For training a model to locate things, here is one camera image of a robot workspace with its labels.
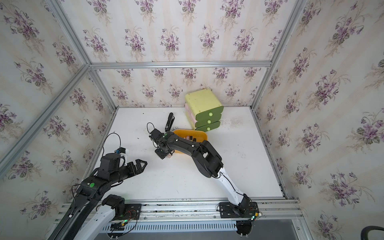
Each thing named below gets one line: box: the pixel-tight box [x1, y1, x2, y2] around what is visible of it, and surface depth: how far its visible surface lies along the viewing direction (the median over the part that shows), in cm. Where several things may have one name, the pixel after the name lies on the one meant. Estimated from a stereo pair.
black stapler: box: [165, 112, 175, 132], surface depth 109 cm
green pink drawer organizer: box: [184, 88, 224, 132], surface depth 96 cm
